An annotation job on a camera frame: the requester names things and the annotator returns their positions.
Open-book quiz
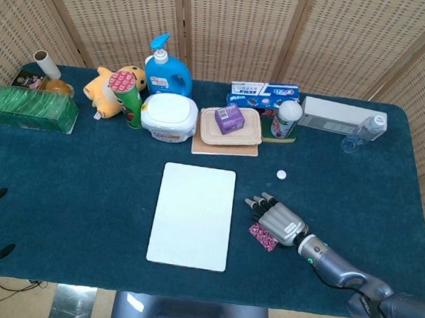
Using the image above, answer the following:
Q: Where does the teal felt table cover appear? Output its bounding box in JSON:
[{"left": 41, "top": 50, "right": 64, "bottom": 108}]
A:
[{"left": 0, "top": 59, "right": 425, "bottom": 318}]

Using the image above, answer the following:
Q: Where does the orange plush toy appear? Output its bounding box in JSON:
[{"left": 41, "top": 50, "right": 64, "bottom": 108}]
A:
[{"left": 81, "top": 61, "right": 149, "bottom": 122}]

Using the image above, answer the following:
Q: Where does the white wet wipes tub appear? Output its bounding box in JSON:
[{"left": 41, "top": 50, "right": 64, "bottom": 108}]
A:
[{"left": 137, "top": 92, "right": 200, "bottom": 145}]

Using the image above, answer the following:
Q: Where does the green transparent tea box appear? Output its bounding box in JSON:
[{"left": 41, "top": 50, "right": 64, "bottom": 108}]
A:
[{"left": 0, "top": 85, "right": 82, "bottom": 135}]

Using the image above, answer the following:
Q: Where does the white board black rim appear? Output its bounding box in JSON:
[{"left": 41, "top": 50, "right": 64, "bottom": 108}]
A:
[{"left": 145, "top": 160, "right": 238, "bottom": 274}]

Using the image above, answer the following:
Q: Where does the purple carton box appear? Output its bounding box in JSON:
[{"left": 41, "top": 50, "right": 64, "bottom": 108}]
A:
[{"left": 213, "top": 104, "right": 248, "bottom": 136}]

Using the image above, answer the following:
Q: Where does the green Pringles can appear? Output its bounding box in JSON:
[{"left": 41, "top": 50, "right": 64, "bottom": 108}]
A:
[{"left": 105, "top": 70, "right": 148, "bottom": 130}]

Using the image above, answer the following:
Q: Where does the pink patterned card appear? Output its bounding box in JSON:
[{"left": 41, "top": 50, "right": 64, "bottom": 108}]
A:
[{"left": 246, "top": 221, "right": 281, "bottom": 254}]

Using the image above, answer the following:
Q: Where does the yellow green sponge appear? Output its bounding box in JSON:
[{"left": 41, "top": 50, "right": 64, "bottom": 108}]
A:
[{"left": 261, "top": 113, "right": 300, "bottom": 145}]

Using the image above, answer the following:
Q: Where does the blue detergent pump bottle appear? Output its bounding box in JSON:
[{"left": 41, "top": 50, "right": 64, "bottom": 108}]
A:
[{"left": 142, "top": 33, "right": 198, "bottom": 101}]

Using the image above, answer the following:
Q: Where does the woven wicker folding screen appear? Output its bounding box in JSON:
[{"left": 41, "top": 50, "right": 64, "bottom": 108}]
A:
[{"left": 0, "top": 0, "right": 425, "bottom": 318}]

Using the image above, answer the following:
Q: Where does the white strawberry print canister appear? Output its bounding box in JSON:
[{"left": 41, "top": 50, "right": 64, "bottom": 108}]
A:
[{"left": 269, "top": 99, "right": 303, "bottom": 141}]

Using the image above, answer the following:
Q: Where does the blue white toothpaste box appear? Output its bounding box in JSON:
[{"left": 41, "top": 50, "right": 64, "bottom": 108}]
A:
[{"left": 229, "top": 78, "right": 301, "bottom": 102}]

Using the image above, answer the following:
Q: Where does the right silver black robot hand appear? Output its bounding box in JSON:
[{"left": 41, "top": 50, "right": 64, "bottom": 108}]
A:
[{"left": 241, "top": 191, "right": 313, "bottom": 249}]

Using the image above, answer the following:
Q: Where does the beige lidded lunch box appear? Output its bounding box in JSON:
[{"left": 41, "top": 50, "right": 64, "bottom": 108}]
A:
[{"left": 197, "top": 104, "right": 266, "bottom": 150}]

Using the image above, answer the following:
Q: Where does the cardboard paper tube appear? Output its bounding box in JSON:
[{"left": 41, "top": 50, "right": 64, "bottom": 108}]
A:
[{"left": 31, "top": 49, "right": 65, "bottom": 81}]

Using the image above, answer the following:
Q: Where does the clear plastic water bottle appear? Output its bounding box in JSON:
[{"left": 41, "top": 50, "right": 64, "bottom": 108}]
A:
[{"left": 339, "top": 113, "right": 385, "bottom": 156}]

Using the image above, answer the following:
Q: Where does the dark gold printed box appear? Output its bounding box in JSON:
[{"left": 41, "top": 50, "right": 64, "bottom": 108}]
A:
[{"left": 10, "top": 69, "right": 52, "bottom": 92}]

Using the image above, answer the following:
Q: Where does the grey robot torso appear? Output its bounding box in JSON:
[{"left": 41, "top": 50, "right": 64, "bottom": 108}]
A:
[{"left": 109, "top": 290, "right": 272, "bottom": 318}]

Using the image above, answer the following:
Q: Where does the white power strip box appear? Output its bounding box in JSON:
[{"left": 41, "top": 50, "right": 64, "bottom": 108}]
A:
[{"left": 297, "top": 95, "right": 389, "bottom": 144}]

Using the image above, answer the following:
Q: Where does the blue cookie snack box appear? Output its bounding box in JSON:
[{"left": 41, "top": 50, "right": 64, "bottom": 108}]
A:
[{"left": 225, "top": 92, "right": 289, "bottom": 116}]

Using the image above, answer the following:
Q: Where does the brown tape roll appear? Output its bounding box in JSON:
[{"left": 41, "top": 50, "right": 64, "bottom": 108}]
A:
[{"left": 41, "top": 76, "right": 75, "bottom": 98}]

